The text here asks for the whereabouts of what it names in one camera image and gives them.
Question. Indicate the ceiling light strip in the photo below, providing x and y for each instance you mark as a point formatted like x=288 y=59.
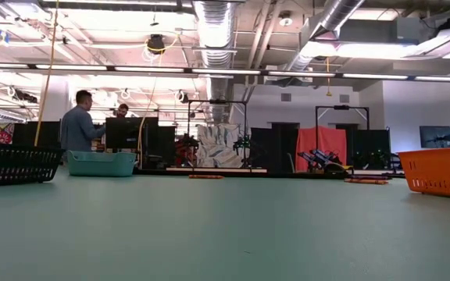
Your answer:
x=299 y=73

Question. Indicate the black partition screen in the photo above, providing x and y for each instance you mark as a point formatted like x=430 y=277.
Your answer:
x=276 y=144

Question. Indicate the ribbed silver air duct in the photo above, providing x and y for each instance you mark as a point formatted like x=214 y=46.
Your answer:
x=215 y=31

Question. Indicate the wall mounted monitor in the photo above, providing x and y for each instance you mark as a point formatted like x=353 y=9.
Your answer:
x=436 y=136

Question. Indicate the purple crayon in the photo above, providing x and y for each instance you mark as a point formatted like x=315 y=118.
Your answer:
x=369 y=177

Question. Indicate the orange crayon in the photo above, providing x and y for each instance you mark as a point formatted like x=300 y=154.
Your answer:
x=365 y=182
x=206 y=176

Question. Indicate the black monitor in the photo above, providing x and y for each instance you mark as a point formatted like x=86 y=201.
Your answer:
x=127 y=134

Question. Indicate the black ceiling dome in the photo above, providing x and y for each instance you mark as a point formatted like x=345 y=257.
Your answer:
x=156 y=43

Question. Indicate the orange cloth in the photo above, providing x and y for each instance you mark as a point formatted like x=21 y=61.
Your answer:
x=322 y=138

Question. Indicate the teal plastic bin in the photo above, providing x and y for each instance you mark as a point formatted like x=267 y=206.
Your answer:
x=102 y=164

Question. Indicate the black background robot arm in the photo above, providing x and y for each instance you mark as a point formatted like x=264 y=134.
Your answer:
x=318 y=158
x=244 y=146

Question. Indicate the black mesh basket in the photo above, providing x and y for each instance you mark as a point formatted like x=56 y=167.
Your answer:
x=14 y=164

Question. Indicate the orange mesh basket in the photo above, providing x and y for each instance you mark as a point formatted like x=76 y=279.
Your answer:
x=440 y=173

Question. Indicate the leaf print cloth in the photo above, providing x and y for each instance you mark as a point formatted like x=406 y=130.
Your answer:
x=219 y=148

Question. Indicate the person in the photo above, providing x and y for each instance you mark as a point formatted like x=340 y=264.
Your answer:
x=77 y=129
x=122 y=111

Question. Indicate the black station frame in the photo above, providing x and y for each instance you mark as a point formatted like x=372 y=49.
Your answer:
x=342 y=107
x=217 y=102

